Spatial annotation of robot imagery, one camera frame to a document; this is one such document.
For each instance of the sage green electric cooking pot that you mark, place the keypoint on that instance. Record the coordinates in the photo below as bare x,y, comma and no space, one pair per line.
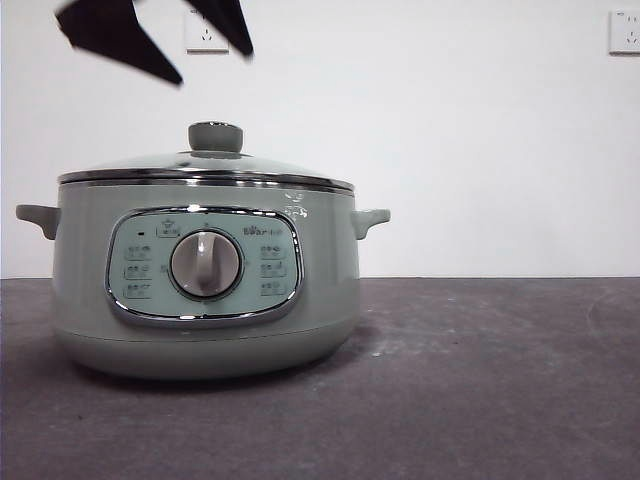
200,350

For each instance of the glass lid with green knob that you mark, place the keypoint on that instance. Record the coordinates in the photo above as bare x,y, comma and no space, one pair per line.
215,136

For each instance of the white wall socket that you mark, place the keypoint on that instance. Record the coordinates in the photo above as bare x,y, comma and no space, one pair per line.
200,37
625,32

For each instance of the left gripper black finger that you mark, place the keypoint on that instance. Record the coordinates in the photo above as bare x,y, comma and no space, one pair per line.
225,20
110,35

